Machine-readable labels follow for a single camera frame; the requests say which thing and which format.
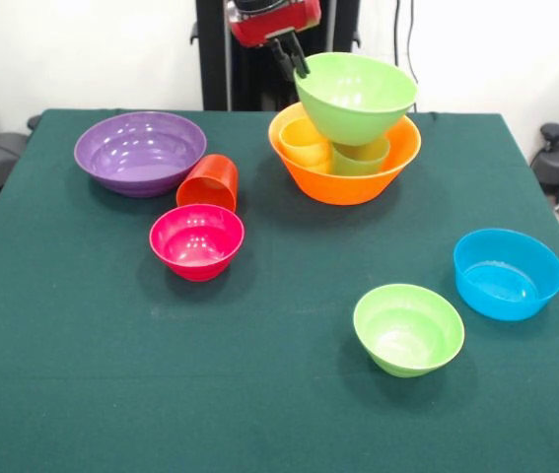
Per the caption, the purple bowl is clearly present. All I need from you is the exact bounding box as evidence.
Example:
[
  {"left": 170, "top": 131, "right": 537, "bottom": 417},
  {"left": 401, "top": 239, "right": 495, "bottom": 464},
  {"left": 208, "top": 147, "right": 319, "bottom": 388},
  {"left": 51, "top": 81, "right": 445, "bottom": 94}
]
[{"left": 73, "top": 110, "right": 208, "bottom": 199}]

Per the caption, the yellow cup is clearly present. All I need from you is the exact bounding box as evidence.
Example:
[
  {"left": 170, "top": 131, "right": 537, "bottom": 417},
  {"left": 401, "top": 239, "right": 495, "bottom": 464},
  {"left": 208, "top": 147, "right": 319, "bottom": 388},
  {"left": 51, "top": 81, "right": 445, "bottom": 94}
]
[{"left": 278, "top": 117, "right": 334, "bottom": 174}]

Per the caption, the pink bowl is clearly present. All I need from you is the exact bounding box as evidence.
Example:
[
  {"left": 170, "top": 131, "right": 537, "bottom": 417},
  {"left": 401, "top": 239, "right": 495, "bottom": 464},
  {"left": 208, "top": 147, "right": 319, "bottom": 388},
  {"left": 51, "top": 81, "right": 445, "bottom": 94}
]
[{"left": 148, "top": 203, "right": 246, "bottom": 283}]

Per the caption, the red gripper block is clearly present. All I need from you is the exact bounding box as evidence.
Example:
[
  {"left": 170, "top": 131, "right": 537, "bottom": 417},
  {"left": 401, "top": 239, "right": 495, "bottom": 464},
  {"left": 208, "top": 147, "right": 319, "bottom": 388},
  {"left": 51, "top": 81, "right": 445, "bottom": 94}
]
[{"left": 225, "top": 0, "right": 321, "bottom": 80}]

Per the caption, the blue bowl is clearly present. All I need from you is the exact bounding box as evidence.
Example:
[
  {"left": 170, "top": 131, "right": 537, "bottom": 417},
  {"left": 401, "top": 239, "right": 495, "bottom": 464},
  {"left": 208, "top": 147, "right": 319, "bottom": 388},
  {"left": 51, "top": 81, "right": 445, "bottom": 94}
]
[{"left": 453, "top": 228, "right": 559, "bottom": 323}]

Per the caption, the large green bowl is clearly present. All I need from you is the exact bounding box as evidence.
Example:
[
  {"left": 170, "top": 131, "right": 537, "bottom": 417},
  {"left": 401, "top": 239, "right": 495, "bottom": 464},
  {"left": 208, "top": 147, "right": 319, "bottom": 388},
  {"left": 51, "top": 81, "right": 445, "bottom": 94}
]
[{"left": 293, "top": 52, "right": 419, "bottom": 148}]

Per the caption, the large orange bowl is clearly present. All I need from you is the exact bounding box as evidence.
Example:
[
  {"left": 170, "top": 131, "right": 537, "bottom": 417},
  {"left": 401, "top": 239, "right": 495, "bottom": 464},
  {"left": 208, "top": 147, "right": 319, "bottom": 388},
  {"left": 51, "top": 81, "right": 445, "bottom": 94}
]
[{"left": 267, "top": 101, "right": 423, "bottom": 207}]

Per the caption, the black wall cable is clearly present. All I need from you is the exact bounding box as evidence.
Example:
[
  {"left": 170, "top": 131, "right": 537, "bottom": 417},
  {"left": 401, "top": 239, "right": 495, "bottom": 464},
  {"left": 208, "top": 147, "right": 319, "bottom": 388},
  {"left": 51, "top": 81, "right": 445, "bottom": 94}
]
[{"left": 387, "top": 0, "right": 421, "bottom": 113}]

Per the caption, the dark green table cloth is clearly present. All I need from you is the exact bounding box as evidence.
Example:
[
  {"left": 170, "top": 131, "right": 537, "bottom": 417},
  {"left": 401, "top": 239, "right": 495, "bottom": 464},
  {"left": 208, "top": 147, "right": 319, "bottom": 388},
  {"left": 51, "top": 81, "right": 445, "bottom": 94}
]
[{"left": 0, "top": 107, "right": 559, "bottom": 473}]

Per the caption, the red-orange cup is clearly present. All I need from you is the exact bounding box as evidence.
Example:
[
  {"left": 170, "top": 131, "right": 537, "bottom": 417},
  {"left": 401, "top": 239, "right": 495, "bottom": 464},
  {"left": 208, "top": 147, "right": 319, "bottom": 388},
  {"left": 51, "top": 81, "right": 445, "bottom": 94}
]
[{"left": 175, "top": 154, "right": 240, "bottom": 214}]

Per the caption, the small green bowl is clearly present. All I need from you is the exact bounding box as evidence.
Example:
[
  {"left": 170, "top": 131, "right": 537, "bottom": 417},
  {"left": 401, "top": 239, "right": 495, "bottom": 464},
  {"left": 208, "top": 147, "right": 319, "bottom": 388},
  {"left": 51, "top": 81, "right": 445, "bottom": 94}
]
[{"left": 352, "top": 283, "right": 466, "bottom": 379}]

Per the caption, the green cup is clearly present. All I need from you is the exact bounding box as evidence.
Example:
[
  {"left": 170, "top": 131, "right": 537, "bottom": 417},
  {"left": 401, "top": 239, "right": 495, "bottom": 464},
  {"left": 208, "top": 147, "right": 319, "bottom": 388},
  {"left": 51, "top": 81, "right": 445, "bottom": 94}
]
[{"left": 330, "top": 136, "right": 391, "bottom": 177}]

